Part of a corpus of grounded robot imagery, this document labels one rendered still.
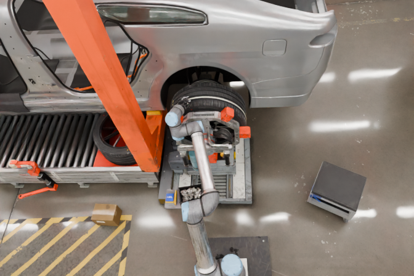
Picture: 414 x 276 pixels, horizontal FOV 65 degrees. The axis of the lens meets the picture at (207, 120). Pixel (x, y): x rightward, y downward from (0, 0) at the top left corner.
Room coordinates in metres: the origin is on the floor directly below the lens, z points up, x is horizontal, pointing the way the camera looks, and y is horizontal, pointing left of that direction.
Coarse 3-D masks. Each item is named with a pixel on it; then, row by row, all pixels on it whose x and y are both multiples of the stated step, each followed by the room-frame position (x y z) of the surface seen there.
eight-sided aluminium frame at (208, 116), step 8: (192, 112) 1.55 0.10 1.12; (200, 112) 1.53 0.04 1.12; (208, 112) 1.52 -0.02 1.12; (216, 112) 1.51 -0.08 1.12; (184, 120) 1.51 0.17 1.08; (192, 120) 1.49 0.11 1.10; (200, 120) 1.48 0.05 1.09; (208, 120) 1.47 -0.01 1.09; (216, 120) 1.46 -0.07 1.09; (232, 120) 1.48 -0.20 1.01; (232, 128) 1.44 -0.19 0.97; (184, 144) 1.51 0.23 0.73; (232, 144) 1.44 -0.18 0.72; (216, 152) 1.47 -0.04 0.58
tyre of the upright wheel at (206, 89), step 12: (192, 84) 1.80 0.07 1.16; (204, 84) 1.76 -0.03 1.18; (216, 84) 1.75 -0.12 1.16; (180, 96) 1.74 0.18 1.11; (192, 96) 1.67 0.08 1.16; (204, 96) 1.64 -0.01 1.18; (216, 96) 1.63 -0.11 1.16; (228, 96) 1.64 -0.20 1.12; (240, 96) 1.71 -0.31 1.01; (192, 108) 1.57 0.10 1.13; (204, 108) 1.56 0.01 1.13; (216, 108) 1.54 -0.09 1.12; (240, 120) 1.51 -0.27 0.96
